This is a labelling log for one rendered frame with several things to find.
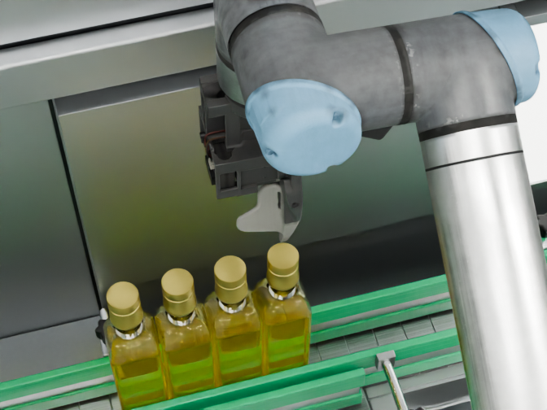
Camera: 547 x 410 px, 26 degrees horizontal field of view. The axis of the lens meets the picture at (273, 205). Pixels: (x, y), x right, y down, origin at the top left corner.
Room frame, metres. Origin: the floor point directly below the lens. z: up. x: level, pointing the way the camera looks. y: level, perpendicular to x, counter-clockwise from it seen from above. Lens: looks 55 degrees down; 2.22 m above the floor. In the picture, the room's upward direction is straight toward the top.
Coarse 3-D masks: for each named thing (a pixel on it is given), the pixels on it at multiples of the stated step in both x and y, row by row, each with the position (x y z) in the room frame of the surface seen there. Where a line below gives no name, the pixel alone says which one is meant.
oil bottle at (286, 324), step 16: (256, 288) 0.67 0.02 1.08; (272, 304) 0.65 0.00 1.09; (288, 304) 0.65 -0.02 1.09; (304, 304) 0.65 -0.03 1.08; (272, 320) 0.64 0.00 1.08; (288, 320) 0.64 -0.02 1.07; (304, 320) 0.64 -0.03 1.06; (272, 336) 0.63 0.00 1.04; (288, 336) 0.64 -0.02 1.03; (304, 336) 0.64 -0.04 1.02; (272, 352) 0.63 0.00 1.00; (288, 352) 0.64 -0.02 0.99; (304, 352) 0.65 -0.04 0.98; (272, 368) 0.63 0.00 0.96; (288, 368) 0.64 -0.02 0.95
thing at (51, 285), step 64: (0, 0) 0.75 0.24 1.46; (64, 0) 0.76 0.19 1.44; (128, 0) 0.78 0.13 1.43; (192, 0) 0.80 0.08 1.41; (320, 0) 0.81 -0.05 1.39; (384, 0) 0.82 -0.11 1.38; (448, 0) 0.84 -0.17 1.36; (512, 0) 0.86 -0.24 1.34; (0, 64) 0.73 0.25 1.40; (64, 64) 0.74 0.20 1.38; (128, 64) 0.76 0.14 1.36; (192, 64) 0.77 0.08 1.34; (0, 128) 0.74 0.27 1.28; (0, 192) 0.73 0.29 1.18; (64, 192) 0.75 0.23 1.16; (0, 256) 0.73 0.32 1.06; (64, 256) 0.75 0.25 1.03; (256, 256) 0.81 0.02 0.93; (320, 256) 0.83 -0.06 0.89; (384, 256) 0.86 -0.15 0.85; (0, 320) 0.72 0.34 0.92; (64, 320) 0.74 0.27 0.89
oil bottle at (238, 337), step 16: (208, 304) 0.65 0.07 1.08; (256, 304) 0.66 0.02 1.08; (208, 320) 0.64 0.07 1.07; (224, 320) 0.63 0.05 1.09; (240, 320) 0.63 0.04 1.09; (256, 320) 0.63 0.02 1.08; (224, 336) 0.62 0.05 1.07; (240, 336) 0.62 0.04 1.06; (256, 336) 0.63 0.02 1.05; (224, 352) 0.62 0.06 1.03; (240, 352) 0.62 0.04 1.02; (256, 352) 0.63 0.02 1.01; (224, 368) 0.62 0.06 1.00; (240, 368) 0.62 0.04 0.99; (256, 368) 0.63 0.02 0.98; (224, 384) 0.62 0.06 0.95
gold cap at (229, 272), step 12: (216, 264) 0.66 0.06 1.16; (228, 264) 0.65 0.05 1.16; (240, 264) 0.65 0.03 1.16; (216, 276) 0.64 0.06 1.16; (228, 276) 0.64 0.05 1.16; (240, 276) 0.64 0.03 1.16; (216, 288) 0.64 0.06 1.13; (228, 288) 0.63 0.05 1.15; (240, 288) 0.64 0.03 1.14; (228, 300) 0.63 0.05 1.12; (240, 300) 0.64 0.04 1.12
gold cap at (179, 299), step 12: (168, 276) 0.64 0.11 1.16; (180, 276) 0.64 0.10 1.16; (168, 288) 0.63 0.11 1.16; (180, 288) 0.63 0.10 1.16; (192, 288) 0.63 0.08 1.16; (168, 300) 0.62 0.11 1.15; (180, 300) 0.62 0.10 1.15; (192, 300) 0.63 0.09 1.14; (168, 312) 0.62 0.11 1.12; (180, 312) 0.62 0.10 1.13
